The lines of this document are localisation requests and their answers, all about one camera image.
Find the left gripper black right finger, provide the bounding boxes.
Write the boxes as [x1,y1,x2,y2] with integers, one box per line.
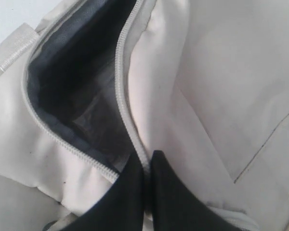
[151,151,255,231]

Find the beige duffel bag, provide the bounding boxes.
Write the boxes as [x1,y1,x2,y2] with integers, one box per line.
[0,0,289,231]

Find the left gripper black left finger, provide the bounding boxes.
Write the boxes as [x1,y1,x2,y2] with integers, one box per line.
[66,165,145,231]

